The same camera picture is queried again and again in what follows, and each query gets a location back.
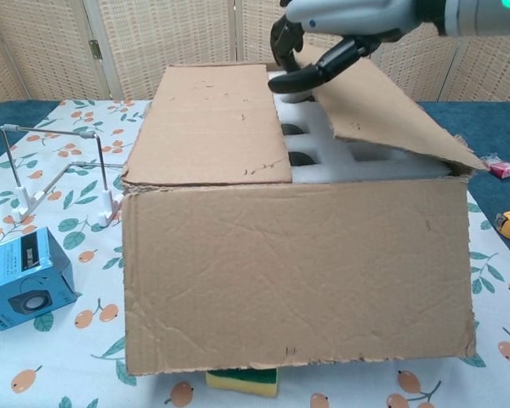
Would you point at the teal table cover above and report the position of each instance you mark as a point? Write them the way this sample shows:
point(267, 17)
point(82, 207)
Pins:
point(472, 123)

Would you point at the white foam insert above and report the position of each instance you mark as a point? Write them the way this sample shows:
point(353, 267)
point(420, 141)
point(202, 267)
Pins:
point(365, 168)

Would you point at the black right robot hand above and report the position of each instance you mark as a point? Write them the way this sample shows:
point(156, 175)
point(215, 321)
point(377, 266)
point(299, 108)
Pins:
point(344, 17)

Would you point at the woven folding screen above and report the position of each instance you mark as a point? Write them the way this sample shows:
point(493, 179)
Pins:
point(174, 34)

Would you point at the clear packet with red item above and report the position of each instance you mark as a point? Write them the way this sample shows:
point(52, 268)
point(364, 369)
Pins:
point(503, 170)

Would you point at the green and yellow sponge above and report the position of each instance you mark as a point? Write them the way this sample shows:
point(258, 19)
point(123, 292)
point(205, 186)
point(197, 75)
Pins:
point(242, 382)

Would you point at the blue speaker carton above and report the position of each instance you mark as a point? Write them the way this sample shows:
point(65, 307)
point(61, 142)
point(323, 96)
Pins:
point(8, 280)

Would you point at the brass screen hinge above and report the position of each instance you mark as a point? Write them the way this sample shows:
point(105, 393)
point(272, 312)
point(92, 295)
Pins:
point(94, 49)

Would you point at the white fruit-and-leaf print tablecloth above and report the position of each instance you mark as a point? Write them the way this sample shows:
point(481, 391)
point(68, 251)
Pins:
point(68, 361)

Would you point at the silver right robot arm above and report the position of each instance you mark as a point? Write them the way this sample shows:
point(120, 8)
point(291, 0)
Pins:
point(480, 17)

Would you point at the red-topped brown cardboard box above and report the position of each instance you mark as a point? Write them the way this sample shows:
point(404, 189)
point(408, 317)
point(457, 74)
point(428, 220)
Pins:
point(280, 263)

